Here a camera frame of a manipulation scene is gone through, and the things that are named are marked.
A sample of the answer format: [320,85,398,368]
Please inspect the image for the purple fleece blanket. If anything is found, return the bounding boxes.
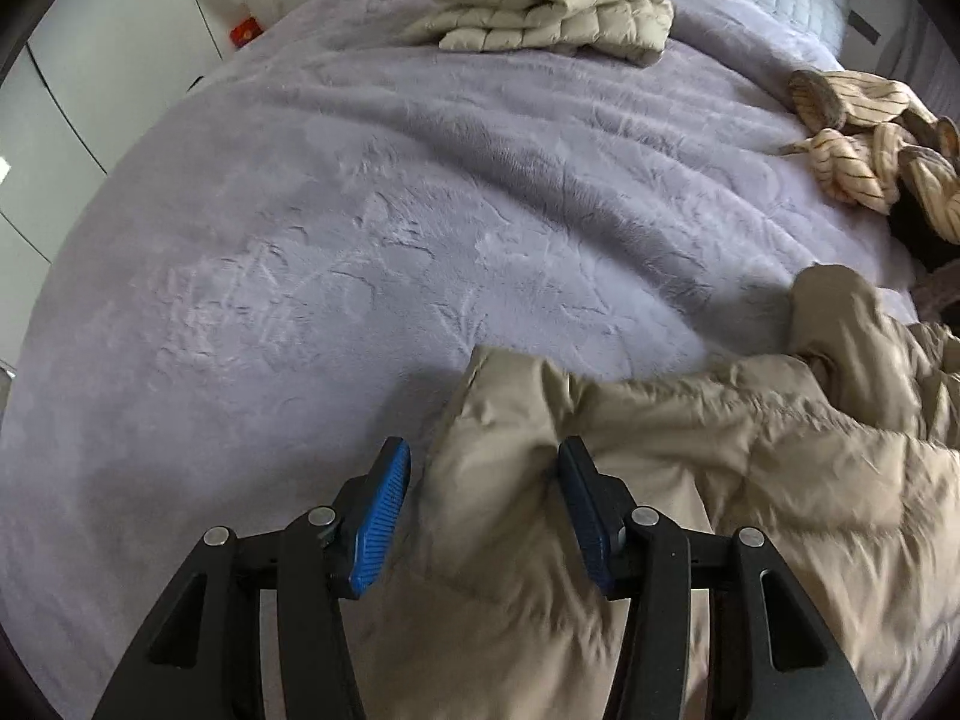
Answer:
[0,0,931,720]

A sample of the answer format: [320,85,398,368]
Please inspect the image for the striped cream plush toy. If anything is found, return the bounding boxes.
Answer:
[780,69,960,245]

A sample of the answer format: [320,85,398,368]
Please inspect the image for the folded beige puffer jacket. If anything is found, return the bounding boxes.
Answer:
[397,0,676,67]

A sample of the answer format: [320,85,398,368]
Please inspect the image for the black garment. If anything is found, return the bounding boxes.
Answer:
[889,191,960,275]

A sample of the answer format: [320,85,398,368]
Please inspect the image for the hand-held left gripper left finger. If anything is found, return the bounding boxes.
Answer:
[90,435,413,720]

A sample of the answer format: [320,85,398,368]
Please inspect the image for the white wardrobe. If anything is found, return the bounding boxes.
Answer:
[0,0,226,368]

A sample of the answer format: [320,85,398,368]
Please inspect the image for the beige puffer jacket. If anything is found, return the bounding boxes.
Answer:
[360,264,960,720]
[397,0,676,67]

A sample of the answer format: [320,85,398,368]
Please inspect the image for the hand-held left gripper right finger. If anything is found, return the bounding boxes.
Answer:
[556,435,878,720]

